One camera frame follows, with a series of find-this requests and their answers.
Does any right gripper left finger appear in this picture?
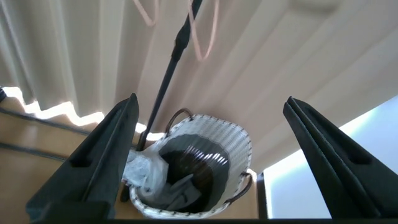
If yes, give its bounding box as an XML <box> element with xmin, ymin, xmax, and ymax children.
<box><xmin>26</xmin><ymin>92</ymin><xmax>140</xmax><ymax>220</ymax></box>

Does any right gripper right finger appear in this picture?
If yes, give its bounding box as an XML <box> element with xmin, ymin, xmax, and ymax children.
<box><xmin>282</xmin><ymin>95</ymin><xmax>398</xmax><ymax>218</ymax></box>

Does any black clothes rack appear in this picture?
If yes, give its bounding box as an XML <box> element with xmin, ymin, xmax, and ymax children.
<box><xmin>0</xmin><ymin>0</ymin><xmax>203</xmax><ymax>203</ymax></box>

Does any white laundry basket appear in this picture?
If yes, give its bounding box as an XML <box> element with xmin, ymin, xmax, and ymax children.
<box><xmin>124</xmin><ymin>108</ymin><xmax>254</xmax><ymax>219</ymax></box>

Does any beige curtain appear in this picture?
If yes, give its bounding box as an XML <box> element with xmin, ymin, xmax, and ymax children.
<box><xmin>0</xmin><ymin>0</ymin><xmax>398</xmax><ymax>175</ymax></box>

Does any pale grey garment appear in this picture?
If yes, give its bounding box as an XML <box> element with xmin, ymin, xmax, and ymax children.
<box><xmin>122</xmin><ymin>148</ymin><xmax>203</xmax><ymax>213</ymax></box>

